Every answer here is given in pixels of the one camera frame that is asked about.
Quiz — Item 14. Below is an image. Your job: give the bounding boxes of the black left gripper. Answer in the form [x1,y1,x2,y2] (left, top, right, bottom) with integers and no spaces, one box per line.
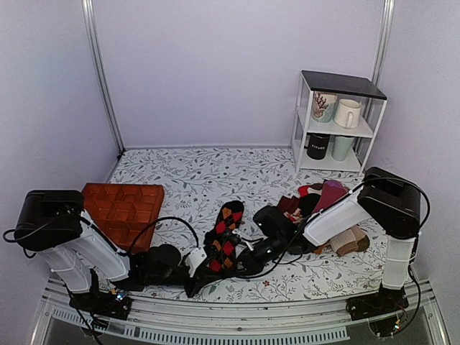
[146,264,220,298]

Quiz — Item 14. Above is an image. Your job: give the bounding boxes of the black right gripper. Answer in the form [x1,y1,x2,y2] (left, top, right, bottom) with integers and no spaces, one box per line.
[229,234,286,276]

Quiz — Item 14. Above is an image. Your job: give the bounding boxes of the black red orange argyle sock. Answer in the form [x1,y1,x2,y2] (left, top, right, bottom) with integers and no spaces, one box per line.
[204,201,244,277]

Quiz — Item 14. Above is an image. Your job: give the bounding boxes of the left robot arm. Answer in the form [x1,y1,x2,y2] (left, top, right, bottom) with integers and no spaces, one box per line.
[10,190,220,312]

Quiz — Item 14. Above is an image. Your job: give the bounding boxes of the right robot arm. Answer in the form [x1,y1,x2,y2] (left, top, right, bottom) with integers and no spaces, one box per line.
[236,167,429,313]

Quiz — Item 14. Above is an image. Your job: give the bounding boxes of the dark red sock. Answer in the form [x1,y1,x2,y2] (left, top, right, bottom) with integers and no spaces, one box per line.
[277,196,301,217]

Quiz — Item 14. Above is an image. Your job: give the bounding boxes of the magenta striped sock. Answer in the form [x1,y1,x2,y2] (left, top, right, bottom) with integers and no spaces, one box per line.
[313,180,349,213]

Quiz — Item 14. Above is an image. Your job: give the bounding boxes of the beige brown sock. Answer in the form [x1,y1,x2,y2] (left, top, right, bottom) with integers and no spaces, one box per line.
[328,225,370,257]

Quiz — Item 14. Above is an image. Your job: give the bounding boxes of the floral table mat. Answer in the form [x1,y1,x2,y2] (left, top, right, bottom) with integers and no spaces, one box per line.
[109,148,387,303]

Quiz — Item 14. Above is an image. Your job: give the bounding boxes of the black mug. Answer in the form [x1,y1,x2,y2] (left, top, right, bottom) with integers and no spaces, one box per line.
[307,133,330,160]

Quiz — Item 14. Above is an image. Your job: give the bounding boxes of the brown wooden compartment tray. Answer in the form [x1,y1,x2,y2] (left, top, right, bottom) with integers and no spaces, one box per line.
[82,183,165,254]

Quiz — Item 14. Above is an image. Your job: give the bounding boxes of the pale green mug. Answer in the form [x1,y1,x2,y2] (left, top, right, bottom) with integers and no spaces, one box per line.
[331,136,355,162]

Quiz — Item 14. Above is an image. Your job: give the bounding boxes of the white metal shelf rack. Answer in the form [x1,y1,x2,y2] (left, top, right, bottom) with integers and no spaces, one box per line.
[291,70,387,174]

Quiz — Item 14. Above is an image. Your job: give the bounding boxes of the cream white mug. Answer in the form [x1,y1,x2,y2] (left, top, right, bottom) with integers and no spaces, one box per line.
[333,98,362,129]

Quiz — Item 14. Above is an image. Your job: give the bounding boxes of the floral patterned mug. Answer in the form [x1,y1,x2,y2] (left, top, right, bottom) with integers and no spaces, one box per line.
[312,91,338,123]

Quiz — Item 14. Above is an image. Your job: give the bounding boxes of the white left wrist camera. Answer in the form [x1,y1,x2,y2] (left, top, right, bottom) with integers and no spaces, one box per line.
[185,247,207,277]

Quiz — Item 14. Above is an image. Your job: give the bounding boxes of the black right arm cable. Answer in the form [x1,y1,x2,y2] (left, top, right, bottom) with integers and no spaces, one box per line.
[229,175,432,280]

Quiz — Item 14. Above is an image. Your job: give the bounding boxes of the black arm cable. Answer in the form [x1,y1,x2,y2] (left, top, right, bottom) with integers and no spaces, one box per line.
[2,215,201,259]
[229,175,432,280]

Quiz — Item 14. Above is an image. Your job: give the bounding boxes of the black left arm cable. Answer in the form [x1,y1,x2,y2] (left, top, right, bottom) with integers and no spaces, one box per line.
[2,215,201,259]

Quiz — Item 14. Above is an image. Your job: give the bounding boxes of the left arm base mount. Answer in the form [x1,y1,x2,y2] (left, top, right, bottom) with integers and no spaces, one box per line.
[70,269,132,321]

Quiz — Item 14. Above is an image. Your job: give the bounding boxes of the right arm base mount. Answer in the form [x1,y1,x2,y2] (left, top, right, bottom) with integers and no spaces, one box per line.
[346,285,409,338]

